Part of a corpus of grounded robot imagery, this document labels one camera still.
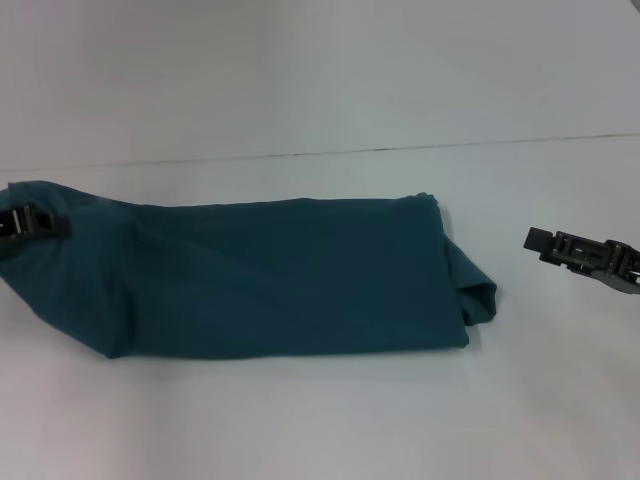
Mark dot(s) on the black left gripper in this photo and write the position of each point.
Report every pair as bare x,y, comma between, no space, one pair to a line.
5,230

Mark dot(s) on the teal t-shirt with pink print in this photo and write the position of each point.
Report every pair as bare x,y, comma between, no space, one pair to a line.
280,270

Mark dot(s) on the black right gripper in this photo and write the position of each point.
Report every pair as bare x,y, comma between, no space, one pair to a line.
625,267

